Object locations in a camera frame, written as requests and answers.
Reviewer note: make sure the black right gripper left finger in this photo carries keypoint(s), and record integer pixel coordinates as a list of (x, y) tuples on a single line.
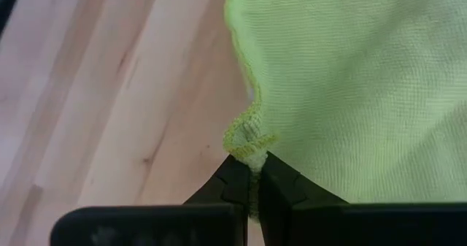
[(219, 213)]

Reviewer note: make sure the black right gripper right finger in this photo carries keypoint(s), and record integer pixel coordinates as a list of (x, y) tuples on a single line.
[(292, 209)]

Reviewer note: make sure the green microfiber towel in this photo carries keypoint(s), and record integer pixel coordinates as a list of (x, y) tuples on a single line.
[(346, 92)]

